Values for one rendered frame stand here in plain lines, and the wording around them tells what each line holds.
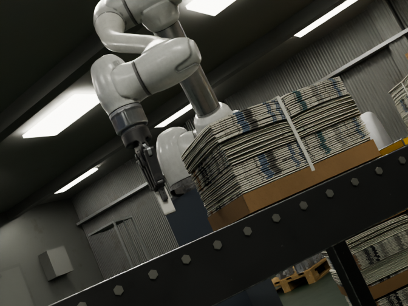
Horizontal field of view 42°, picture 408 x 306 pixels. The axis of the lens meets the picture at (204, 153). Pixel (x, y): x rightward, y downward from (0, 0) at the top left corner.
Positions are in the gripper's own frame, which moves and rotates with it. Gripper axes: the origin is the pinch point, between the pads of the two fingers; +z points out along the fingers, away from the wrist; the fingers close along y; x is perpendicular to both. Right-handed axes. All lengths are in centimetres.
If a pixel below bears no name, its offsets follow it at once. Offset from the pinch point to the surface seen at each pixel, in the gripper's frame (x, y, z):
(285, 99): -30.5, -23.8, -8.9
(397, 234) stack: -82, 33, 39
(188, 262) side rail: 10.6, -37.7, 16.1
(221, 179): -10.9, -14.5, 2.0
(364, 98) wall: -575, 632, -107
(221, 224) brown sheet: -10.1, -3.7, 11.3
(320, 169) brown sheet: -30.7, -24.1, 9.6
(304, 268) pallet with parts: -216, 397, 78
